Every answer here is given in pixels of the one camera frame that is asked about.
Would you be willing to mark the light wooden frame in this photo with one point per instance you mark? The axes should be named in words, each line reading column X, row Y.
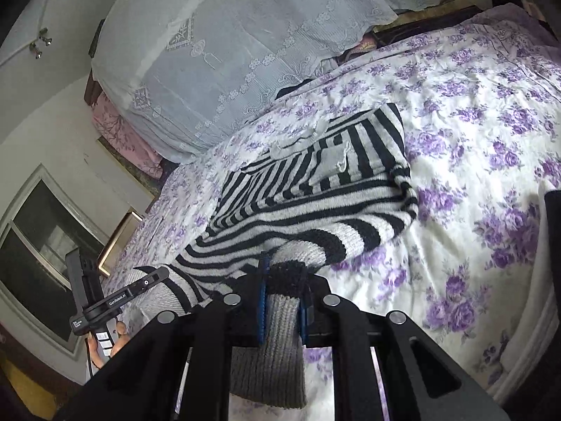
column 120, row 234

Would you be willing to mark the purple floral bed sheet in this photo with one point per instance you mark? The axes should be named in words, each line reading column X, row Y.
column 460, row 140

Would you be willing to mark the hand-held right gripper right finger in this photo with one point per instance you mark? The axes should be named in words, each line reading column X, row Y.
column 303, row 322

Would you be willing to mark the black grey striped sweater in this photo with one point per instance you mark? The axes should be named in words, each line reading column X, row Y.
column 307, row 210

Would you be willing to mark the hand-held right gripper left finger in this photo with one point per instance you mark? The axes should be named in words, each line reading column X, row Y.
column 262, row 302

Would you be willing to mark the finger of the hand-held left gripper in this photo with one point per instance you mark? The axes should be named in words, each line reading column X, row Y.
column 151, row 280

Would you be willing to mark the person's left hand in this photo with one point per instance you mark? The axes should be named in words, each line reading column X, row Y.
column 119, row 337

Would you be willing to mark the pink patterned blanket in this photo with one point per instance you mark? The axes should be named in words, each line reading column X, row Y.
column 118, row 136

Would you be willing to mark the white lace cover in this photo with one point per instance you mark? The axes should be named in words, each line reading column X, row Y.
column 219, row 52

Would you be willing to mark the pink patterned cloth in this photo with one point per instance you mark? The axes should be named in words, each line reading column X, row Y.
column 363, row 44

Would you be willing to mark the dark brown headboard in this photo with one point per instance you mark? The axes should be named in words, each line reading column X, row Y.
column 429, row 19

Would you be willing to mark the dark cloth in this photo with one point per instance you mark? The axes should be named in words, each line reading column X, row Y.
column 553, row 215

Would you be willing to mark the metal wall lamp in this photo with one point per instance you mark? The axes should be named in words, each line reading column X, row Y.
column 40, row 43

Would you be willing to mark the white framed window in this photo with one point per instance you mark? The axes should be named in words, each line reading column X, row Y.
column 44, row 237

